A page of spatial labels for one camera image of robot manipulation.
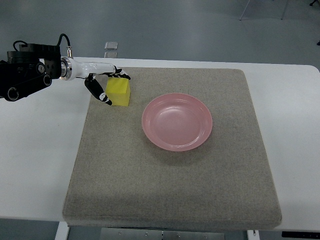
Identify metal table frame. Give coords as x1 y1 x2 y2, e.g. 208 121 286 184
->
54 221 320 240

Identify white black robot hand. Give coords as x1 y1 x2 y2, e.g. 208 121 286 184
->
60 57 131 106

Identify yellow cube block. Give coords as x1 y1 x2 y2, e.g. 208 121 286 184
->
105 77 131 107

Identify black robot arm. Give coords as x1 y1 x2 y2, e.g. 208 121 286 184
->
0 33 72 102

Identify clear floor socket cover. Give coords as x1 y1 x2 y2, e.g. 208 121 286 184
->
104 41 118 50

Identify pink plate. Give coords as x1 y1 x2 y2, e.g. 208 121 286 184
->
141 93 213 152

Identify grey fabric mat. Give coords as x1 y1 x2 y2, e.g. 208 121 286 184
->
62 67 282 232

